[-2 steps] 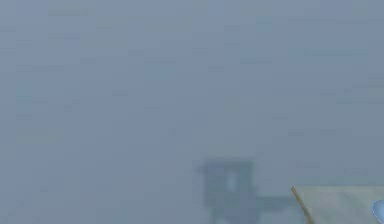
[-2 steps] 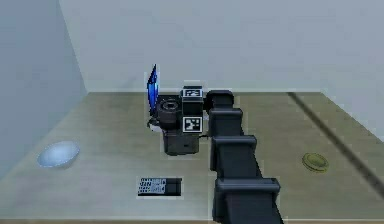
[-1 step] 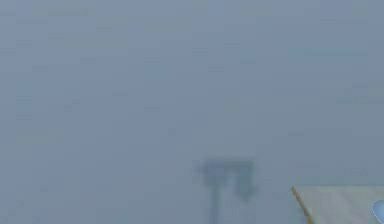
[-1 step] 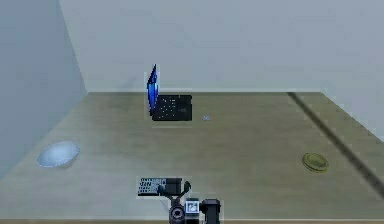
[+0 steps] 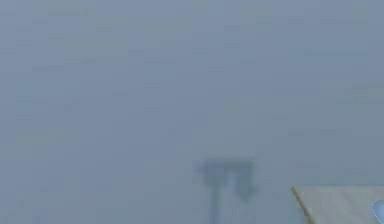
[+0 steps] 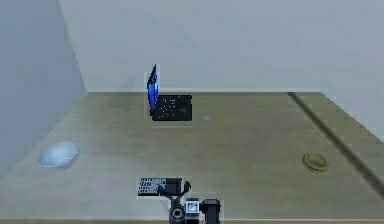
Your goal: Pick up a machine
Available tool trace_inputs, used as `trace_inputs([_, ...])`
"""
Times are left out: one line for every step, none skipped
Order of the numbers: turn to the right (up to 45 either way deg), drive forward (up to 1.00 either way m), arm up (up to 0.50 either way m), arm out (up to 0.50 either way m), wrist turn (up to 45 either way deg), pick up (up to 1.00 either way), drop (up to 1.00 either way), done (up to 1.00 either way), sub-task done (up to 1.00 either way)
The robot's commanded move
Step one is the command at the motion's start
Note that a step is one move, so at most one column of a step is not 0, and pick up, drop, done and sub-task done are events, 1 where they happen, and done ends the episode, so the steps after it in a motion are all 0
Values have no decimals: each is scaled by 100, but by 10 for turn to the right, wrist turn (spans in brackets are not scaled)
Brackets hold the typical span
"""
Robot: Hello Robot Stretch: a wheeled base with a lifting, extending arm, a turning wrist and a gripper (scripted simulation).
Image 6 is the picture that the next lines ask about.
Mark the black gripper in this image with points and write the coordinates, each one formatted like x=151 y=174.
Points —
x=176 y=214

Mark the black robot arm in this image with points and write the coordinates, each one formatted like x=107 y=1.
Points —
x=210 y=211

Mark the black box with white keys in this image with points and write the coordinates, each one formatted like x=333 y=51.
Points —
x=153 y=186

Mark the black laptop with blue screen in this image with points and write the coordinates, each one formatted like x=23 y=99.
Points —
x=171 y=108

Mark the white bowl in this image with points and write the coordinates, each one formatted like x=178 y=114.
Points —
x=59 y=154

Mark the olive green round dish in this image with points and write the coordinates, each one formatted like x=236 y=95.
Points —
x=315 y=161

